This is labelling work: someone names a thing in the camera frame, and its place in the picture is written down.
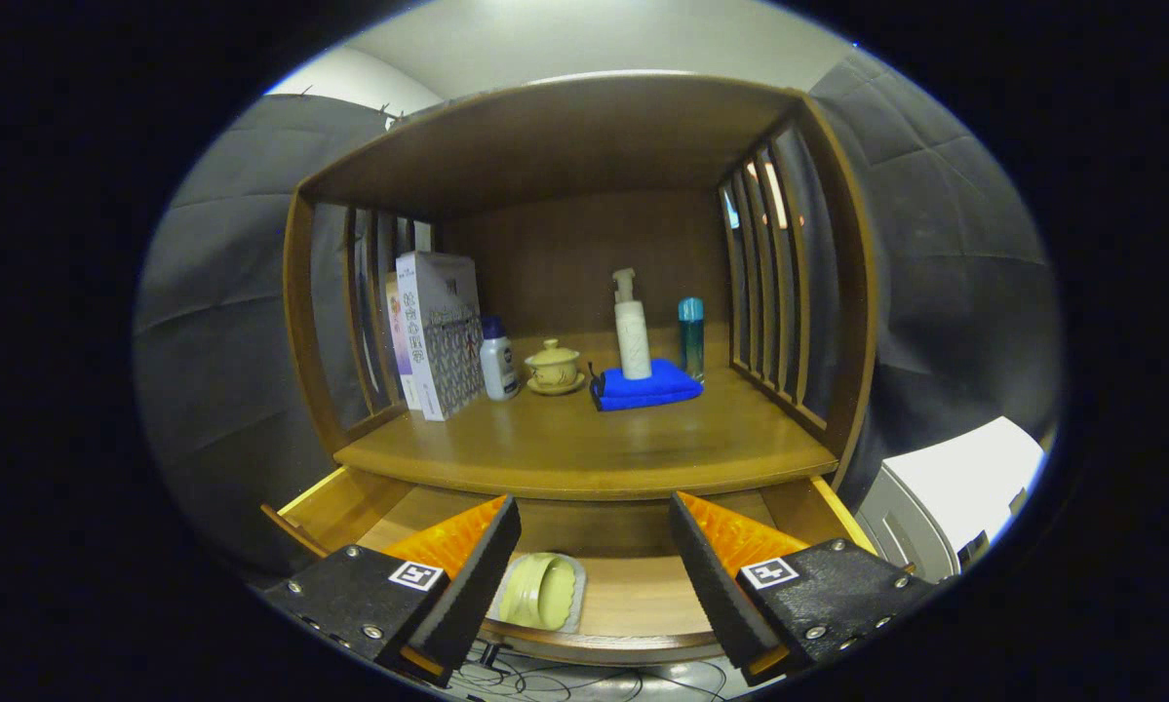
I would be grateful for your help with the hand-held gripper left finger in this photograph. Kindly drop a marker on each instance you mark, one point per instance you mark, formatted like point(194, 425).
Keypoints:
point(472, 595)

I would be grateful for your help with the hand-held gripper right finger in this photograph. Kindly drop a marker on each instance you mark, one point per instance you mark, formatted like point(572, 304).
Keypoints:
point(720, 595)

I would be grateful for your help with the black drawer knob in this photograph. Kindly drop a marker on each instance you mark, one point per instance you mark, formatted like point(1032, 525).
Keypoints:
point(491, 653)

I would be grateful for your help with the pale green cup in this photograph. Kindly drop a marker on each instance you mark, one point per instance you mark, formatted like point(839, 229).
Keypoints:
point(540, 592)

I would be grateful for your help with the wooden drawer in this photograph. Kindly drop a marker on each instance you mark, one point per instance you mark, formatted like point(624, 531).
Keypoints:
point(633, 595)

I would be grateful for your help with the wooden countertop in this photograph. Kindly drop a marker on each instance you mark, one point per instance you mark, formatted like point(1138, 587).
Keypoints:
point(642, 439)

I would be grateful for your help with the white storage cabinet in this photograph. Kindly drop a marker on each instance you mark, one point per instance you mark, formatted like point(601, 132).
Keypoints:
point(964, 478)

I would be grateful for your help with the wooden cabinet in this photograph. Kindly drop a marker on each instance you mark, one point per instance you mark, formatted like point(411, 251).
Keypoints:
point(565, 146)

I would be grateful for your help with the blue folded cloth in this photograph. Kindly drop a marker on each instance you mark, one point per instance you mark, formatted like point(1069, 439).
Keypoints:
point(642, 390)

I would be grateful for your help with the white bottle with blue cap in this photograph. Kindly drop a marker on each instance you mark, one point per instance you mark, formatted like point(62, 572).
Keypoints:
point(498, 366)

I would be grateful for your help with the yellow lidded ceramic teacup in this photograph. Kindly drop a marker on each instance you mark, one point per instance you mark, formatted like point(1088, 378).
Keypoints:
point(553, 369)

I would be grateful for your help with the blue translucent bottle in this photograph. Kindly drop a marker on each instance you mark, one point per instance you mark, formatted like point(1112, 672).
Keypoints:
point(691, 341)

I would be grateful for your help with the thin purple book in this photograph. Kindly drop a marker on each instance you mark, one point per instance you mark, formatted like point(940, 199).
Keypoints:
point(399, 341)

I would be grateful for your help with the white patterned book box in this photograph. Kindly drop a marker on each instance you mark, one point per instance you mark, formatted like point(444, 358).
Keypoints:
point(443, 331)

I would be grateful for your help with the white pump bottle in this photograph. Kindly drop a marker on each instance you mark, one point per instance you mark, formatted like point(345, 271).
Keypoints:
point(633, 336)

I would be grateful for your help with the black backdrop cloth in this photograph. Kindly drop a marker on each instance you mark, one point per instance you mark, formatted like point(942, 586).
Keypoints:
point(223, 312)

